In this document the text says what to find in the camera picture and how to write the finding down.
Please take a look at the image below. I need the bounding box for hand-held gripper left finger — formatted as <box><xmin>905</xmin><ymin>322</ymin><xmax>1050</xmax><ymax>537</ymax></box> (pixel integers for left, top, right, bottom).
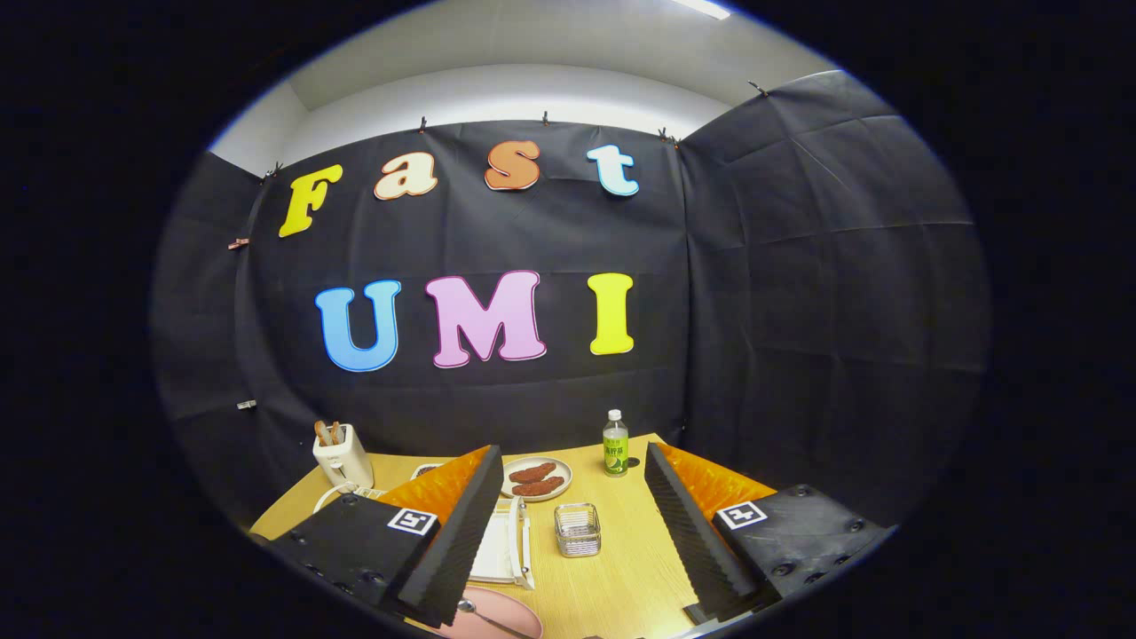
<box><xmin>266</xmin><ymin>444</ymin><xmax>505</xmax><ymax>629</ymax></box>

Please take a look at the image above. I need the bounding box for white ribbed drain tray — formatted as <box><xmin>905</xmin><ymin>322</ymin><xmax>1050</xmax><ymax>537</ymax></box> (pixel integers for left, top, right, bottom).
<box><xmin>470</xmin><ymin>510</ymin><xmax>516</xmax><ymax>584</ymax></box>

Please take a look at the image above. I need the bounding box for green label drink bottle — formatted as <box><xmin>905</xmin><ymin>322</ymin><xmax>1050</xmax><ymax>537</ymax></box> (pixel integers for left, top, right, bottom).
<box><xmin>603</xmin><ymin>409</ymin><xmax>630</xmax><ymax>478</ymax></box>

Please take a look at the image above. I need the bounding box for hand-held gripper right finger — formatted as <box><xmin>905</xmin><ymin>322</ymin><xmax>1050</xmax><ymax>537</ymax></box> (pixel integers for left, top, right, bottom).
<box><xmin>643</xmin><ymin>441</ymin><xmax>895</xmax><ymax>627</ymax></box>

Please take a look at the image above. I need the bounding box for white wire dish rack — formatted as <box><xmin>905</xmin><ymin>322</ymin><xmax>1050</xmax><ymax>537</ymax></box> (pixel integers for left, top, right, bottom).
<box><xmin>312</xmin><ymin>482</ymin><xmax>536</xmax><ymax>591</ymax></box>

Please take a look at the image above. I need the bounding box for white round plate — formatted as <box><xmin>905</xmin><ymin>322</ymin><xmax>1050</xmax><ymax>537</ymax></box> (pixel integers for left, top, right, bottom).
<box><xmin>501</xmin><ymin>456</ymin><xmax>573</xmax><ymax>503</ymax></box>

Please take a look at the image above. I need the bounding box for pink plate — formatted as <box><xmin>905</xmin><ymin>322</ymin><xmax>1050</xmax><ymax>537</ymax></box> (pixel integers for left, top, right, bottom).
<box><xmin>435</xmin><ymin>586</ymin><xmax>544</xmax><ymax>639</ymax></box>

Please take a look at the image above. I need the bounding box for metal wire basket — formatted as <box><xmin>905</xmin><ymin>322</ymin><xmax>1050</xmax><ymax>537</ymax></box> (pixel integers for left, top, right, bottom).
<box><xmin>555</xmin><ymin>503</ymin><xmax>603</xmax><ymax>558</ymax></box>

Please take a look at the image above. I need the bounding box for metal spoon with brown handle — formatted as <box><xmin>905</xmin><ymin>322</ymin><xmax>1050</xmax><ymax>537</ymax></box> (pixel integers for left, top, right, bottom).
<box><xmin>456</xmin><ymin>599</ymin><xmax>533</xmax><ymax>639</ymax></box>

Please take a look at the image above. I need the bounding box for white toaster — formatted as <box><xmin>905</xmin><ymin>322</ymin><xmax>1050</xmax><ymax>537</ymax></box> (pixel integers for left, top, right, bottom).
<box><xmin>312</xmin><ymin>423</ymin><xmax>375</xmax><ymax>491</ymax></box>

